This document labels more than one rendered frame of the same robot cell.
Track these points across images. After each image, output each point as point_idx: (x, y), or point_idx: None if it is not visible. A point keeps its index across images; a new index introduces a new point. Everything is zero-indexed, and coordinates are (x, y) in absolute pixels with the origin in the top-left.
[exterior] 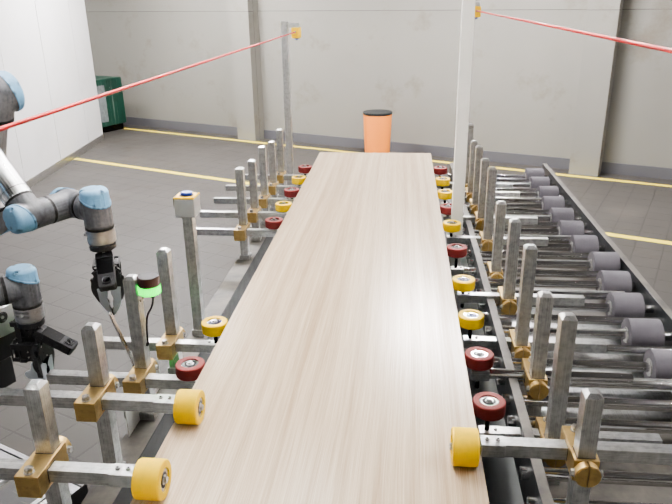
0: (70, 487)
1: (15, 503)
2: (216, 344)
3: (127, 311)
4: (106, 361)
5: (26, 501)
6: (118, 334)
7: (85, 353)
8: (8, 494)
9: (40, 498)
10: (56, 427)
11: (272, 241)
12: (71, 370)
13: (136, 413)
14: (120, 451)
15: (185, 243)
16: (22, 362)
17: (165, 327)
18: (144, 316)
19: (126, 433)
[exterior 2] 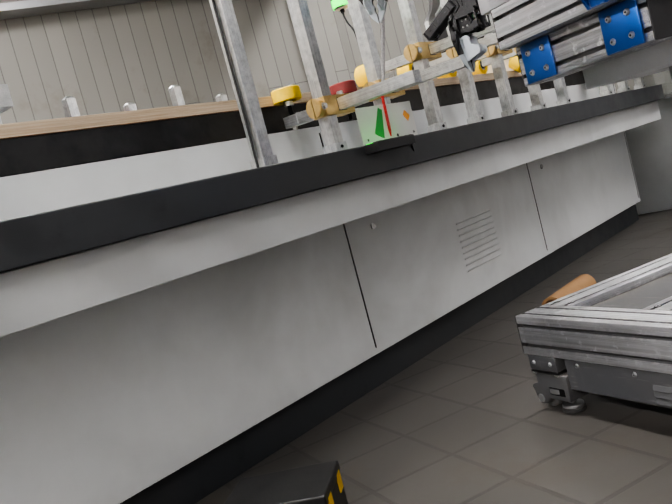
0: (538, 311)
1: (624, 303)
2: (306, 92)
3: (368, 17)
4: (405, 29)
5: (607, 306)
6: (384, 43)
7: (416, 13)
8: (642, 307)
9: (581, 300)
10: (447, 32)
11: (22, 122)
12: (442, 62)
13: (402, 125)
14: (426, 114)
15: (233, 12)
16: (482, 30)
17: (328, 86)
18: (355, 31)
19: (418, 134)
